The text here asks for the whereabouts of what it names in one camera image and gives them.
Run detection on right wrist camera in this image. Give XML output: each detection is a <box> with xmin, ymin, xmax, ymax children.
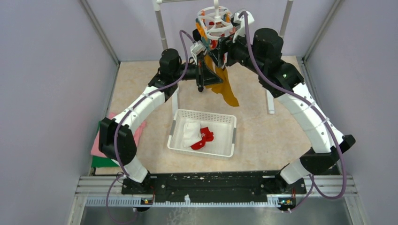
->
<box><xmin>231</xmin><ymin>9</ymin><xmax>255</xmax><ymax>31</ymax></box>

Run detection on red snowflake sock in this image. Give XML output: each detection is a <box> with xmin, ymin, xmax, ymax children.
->
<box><xmin>191</xmin><ymin>127</ymin><xmax>214</xmax><ymax>150</ymax></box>

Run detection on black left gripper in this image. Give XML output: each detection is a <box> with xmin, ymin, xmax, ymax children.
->
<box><xmin>172</xmin><ymin>56</ymin><xmax>223</xmax><ymax>87</ymax></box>

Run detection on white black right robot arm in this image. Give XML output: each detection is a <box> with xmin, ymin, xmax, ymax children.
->
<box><xmin>212</xmin><ymin>28</ymin><xmax>356</xmax><ymax>193</ymax></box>

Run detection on white plastic clip hanger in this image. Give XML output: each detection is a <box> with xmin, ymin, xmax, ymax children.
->
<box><xmin>197</xmin><ymin>0</ymin><xmax>236</xmax><ymax>42</ymax></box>

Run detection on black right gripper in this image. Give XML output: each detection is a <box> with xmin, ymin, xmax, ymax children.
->
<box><xmin>206</xmin><ymin>27</ymin><xmax>264</xmax><ymax>76</ymax></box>

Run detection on mustard yellow sock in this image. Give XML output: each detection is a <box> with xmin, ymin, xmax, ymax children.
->
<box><xmin>204</xmin><ymin>55</ymin><xmax>239</xmax><ymax>107</ymax></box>

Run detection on green cloth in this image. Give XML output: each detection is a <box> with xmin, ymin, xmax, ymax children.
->
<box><xmin>90</xmin><ymin>122</ymin><xmax>118</xmax><ymax>168</ymax></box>

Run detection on white plastic basket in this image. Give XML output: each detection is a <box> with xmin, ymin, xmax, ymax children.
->
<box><xmin>167</xmin><ymin>109</ymin><xmax>237</xmax><ymax>160</ymax></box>

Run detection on white cable duct strip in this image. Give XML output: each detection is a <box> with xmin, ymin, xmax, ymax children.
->
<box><xmin>85</xmin><ymin>195</ymin><xmax>281</xmax><ymax>208</ymax></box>

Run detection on white metal drying rack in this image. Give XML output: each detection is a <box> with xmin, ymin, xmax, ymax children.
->
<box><xmin>152</xmin><ymin>0</ymin><xmax>293</xmax><ymax>116</ymax></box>

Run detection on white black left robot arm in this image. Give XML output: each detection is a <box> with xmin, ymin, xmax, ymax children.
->
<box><xmin>98</xmin><ymin>48</ymin><xmax>222</xmax><ymax>194</ymax></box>

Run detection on pink cloth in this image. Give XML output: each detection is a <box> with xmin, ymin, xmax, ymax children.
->
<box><xmin>91</xmin><ymin>112</ymin><xmax>147</xmax><ymax>158</ymax></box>

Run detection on white sock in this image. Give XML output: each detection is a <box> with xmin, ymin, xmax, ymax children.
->
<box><xmin>182</xmin><ymin>122</ymin><xmax>202</xmax><ymax>148</ymax></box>

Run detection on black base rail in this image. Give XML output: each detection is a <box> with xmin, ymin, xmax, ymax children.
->
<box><xmin>122</xmin><ymin>171</ymin><xmax>306</xmax><ymax>203</ymax></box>

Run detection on orange clothespin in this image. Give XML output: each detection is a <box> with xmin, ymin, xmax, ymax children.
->
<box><xmin>195</xmin><ymin>18</ymin><xmax>207</xmax><ymax>44</ymax></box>

